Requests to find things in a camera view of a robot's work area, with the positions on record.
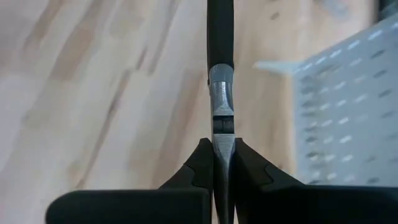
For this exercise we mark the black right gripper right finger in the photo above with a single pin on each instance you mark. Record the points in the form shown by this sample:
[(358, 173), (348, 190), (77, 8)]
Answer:
[(295, 205)]

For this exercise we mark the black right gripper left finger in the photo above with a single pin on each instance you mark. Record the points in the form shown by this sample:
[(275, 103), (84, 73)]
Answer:
[(140, 205)]

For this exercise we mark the white perforated pegboard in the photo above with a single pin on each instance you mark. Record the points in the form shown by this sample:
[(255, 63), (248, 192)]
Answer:
[(342, 109)]

